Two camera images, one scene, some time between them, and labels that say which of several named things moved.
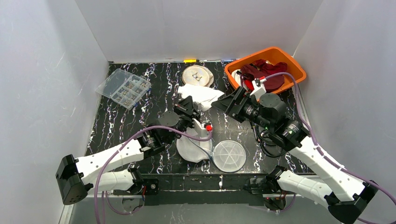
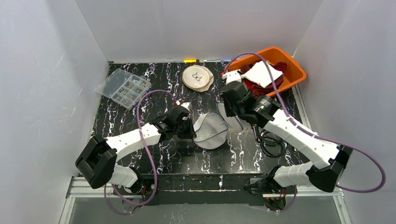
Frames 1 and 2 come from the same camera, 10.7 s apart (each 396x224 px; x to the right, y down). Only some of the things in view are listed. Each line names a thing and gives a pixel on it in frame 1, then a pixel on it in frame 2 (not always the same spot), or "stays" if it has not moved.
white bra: x=202 y=96 → x=259 y=74
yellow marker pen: x=189 y=60 stays
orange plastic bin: x=273 y=55 stays
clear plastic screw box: x=126 y=89 stays
